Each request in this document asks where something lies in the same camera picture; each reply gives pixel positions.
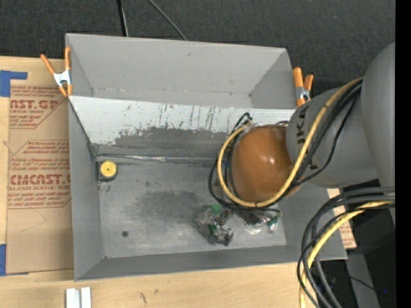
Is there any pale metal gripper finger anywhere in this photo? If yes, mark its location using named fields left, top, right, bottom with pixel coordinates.
left=207, top=225, right=234, bottom=247
left=195, top=214, right=213, bottom=235

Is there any yellow round disc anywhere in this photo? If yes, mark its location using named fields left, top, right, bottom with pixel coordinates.
left=98, top=160, right=119, bottom=182

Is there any black cylinder on white bracket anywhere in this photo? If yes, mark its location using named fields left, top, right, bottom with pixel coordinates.
left=238, top=210, right=263, bottom=235

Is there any grey metal bin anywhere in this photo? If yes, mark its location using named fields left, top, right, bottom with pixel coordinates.
left=65, top=33, right=349, bottom=282

